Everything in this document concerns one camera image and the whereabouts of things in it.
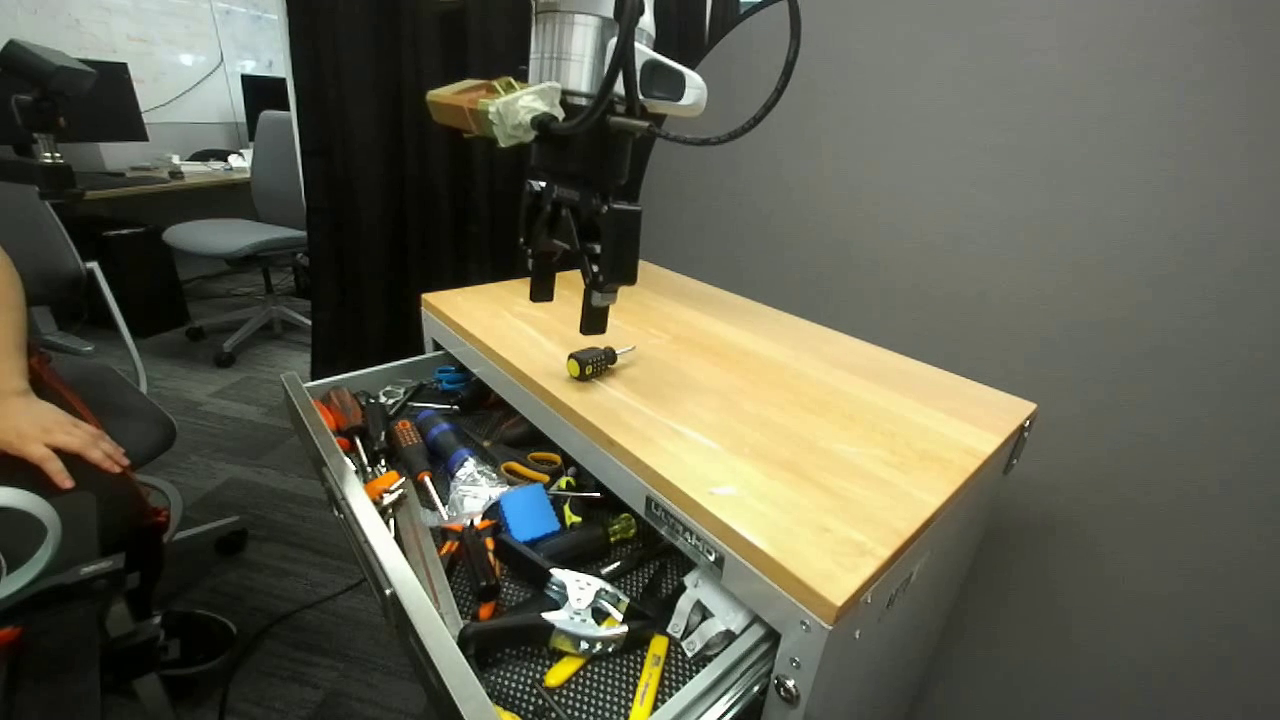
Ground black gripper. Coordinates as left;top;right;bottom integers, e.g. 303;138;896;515
522;113;659;340

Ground stubby black yellow screwdriver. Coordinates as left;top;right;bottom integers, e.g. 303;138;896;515
562;340;641;385

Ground grey metal cabinet drawer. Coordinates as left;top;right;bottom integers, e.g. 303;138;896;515
276;348;782;720

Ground person's bare forearm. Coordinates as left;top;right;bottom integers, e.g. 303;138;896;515
0;246;34;405

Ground red and black screwdriver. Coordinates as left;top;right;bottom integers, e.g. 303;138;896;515
387;415;455;522

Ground black mesh drawer liner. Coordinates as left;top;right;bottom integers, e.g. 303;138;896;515
475;636;701;720

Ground person's bare hand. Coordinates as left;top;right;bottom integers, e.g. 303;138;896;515
0;387;134;496

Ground black curtain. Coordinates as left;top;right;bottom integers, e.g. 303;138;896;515
282;0;782;379

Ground small blue tool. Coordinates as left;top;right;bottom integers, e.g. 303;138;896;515
423;357;481;405

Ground grey tool cabinet wooden top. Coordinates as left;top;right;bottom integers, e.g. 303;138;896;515
414;254;1045;720

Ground blue foam block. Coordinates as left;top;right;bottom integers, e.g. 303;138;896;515
493;481;566;547

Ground black and yellow tool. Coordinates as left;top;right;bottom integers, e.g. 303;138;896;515
534;506;645;572

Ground orange and black pliers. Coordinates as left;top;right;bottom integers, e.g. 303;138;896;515
432;515;511;623

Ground grey office chair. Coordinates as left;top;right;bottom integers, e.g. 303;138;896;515
161;109;318;371

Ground small black computer monitor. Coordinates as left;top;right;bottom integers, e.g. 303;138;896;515
236;70;295;138

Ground silver spring clamp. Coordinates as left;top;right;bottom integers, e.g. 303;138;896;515
534;564;635;661

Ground wooden office desk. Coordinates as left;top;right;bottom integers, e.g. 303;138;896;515
73;164;261;228

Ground black waste bin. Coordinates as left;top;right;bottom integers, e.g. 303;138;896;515
93;220;192;340

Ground grey rounded partition panel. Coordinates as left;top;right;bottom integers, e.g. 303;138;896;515
624;0;1280;720

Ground black office chair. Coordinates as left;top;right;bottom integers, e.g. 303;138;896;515
0;177;253;686

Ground large black computer monitor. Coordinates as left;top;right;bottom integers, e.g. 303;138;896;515
54;57;153;145

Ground person's dark clothed leg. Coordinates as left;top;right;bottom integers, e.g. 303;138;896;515
0;348;180;630

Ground tape-wrapped wrist camera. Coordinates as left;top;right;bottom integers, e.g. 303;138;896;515
423;70;573;150

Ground orange yellow-handled pliers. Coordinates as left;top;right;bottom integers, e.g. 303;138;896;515
496;448;573;488

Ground blue-handled screwdriver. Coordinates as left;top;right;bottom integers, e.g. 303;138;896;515
407;405;506;520

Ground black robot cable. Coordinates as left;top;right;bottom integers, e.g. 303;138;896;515
534;0;808;150

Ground orange-handled screwdriver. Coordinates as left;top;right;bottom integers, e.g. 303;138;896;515
308;385;373;462

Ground black-handled pliers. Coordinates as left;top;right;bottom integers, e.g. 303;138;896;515
455;602;562;672

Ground silver metal bracket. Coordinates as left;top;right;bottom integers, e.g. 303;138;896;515
665;566;761;665

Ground short yellow-handled tool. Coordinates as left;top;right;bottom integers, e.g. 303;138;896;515
538;643;600;697

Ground long yellow-handled tool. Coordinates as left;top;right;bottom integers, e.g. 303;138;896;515
624;628;677;720

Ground white wall whiteboard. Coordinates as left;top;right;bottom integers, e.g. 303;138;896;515
65;0;291;160

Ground black floor cable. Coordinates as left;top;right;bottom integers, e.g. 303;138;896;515
210;572;373;720

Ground white plastic ring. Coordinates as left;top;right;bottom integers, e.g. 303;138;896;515
0;482;67;602

